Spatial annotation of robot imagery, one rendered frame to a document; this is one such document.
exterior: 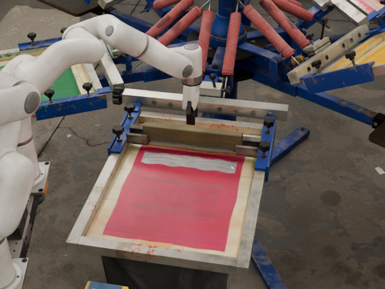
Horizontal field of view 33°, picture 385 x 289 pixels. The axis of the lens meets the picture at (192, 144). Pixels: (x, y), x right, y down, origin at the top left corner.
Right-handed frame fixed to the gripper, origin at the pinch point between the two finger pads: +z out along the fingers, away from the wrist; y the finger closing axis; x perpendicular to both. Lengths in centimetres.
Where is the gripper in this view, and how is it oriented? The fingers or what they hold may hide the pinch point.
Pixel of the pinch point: (192, 116)
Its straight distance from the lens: 241.3
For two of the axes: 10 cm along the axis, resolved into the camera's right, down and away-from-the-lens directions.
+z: 0.1, 8.2, 5.8
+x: 9.8, 1.0, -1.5
